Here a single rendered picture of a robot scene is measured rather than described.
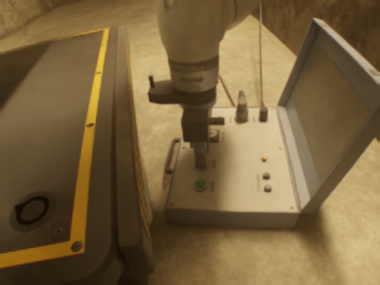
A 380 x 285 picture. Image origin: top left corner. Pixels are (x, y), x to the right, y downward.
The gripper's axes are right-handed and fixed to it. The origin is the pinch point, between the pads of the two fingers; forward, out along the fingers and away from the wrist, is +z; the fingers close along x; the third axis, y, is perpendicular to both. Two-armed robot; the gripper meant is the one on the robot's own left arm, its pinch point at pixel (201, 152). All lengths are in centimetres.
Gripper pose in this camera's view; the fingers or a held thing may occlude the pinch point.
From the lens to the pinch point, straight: 58.6
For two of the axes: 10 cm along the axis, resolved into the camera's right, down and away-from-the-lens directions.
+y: 9.9, 0.1, -1.6
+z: 1.0, 7.7, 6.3
